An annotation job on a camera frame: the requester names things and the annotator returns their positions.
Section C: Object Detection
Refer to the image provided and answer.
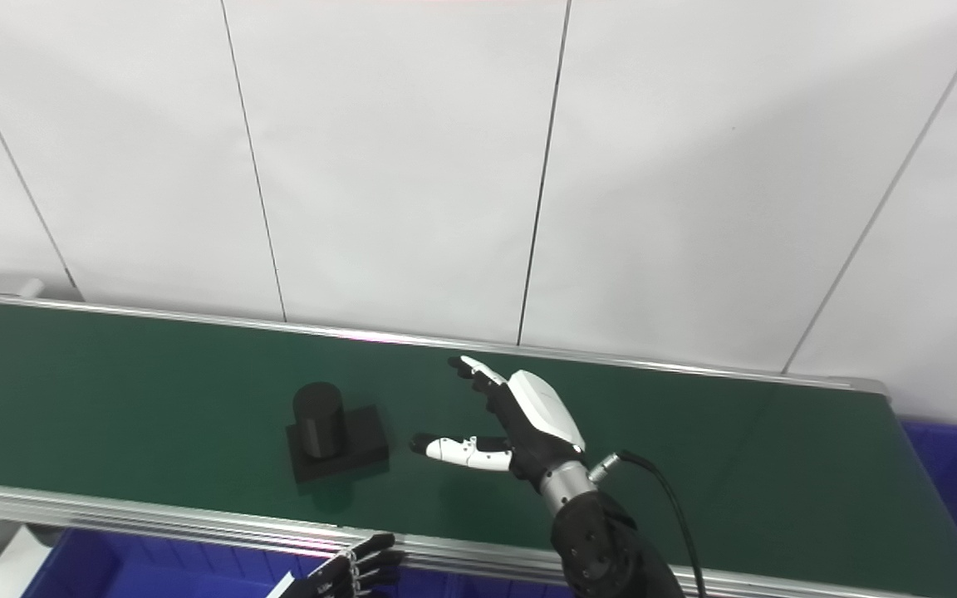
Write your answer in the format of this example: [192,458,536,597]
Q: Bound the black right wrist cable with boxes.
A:
[591,449,709,598]

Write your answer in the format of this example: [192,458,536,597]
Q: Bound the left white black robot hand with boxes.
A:
[267,533,405,598]

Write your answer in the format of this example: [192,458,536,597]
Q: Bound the black cylinder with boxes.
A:
[285,381,391,486]

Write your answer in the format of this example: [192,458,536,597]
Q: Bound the green conveyor belt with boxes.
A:
[0,299,957,598]
[0,270,957,598]

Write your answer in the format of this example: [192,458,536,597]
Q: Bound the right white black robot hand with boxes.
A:
[410,355,587,491]

